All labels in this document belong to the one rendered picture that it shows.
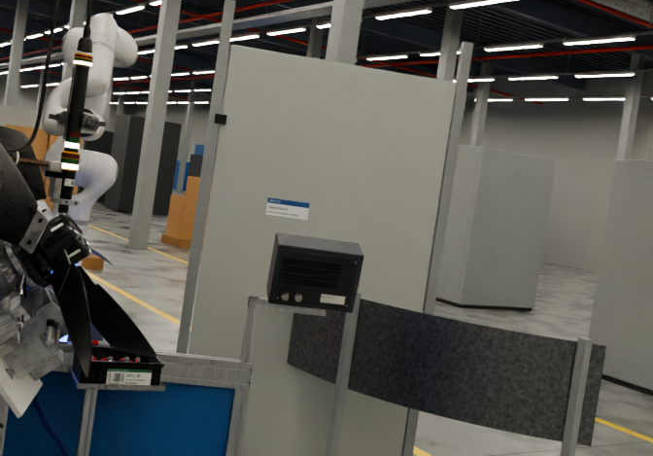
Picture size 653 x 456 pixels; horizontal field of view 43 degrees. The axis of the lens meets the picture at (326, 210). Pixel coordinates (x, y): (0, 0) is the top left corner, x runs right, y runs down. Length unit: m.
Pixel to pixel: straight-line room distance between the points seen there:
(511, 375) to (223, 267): 1.41
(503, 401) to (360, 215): 1.14
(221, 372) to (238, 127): 1.66
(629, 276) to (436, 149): 4.23
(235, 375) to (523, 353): 1.34
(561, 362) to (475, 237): 8.26
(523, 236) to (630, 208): 4.39
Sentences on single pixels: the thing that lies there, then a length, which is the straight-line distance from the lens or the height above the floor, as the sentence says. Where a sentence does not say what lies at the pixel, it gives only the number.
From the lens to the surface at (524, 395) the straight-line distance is 3.45.
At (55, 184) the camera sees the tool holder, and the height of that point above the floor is 1.33.
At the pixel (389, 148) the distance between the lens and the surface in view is 4.01.
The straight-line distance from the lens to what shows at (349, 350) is 3.65.
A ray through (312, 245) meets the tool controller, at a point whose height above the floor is 1.23.
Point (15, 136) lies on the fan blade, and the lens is 2.20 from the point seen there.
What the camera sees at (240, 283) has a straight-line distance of 3.94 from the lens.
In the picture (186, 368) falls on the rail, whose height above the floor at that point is 0.83.
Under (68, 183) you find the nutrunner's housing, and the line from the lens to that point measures 2.10.
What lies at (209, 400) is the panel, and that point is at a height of 0.73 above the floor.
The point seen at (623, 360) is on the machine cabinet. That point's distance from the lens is 8.06.
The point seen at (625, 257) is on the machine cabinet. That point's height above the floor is 1.15.
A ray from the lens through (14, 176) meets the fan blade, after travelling 1.88.
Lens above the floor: 1.42
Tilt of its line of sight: 2 degrees down
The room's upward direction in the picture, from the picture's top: 8 degrees clockwise
